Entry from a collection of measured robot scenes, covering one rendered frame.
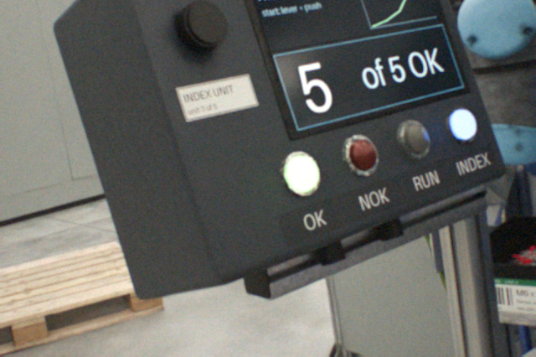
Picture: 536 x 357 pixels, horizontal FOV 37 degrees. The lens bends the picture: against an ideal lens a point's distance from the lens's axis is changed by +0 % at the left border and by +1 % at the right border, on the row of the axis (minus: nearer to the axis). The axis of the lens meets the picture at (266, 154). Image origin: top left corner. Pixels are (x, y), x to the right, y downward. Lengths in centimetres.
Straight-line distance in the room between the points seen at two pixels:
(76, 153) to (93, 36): 636
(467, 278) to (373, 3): 26
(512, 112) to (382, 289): 184
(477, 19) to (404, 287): 182
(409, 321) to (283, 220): 219
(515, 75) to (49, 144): 604
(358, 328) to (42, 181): 433
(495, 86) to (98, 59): 49
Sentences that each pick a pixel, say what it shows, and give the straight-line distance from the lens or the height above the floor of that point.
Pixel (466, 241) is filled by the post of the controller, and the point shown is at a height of 101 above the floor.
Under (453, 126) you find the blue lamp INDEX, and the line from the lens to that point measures 56.
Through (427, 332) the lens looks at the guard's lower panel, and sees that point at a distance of 259.
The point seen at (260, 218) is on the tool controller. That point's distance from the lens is 44.
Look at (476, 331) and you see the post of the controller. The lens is 70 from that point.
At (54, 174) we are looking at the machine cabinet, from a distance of 677.
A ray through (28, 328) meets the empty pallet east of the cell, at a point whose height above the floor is 9.
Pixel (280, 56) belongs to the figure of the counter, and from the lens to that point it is 48.
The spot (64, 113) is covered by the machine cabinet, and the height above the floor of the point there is 79.
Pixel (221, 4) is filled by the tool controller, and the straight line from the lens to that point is 47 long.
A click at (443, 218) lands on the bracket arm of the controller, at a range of 65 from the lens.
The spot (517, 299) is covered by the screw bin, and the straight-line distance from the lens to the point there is 103.
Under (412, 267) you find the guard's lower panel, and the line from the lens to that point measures 254.
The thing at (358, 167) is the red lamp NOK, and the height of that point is 111.
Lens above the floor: 120
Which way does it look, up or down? 9 degrees down
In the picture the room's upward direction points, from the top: 9 degrees counter-clockwise
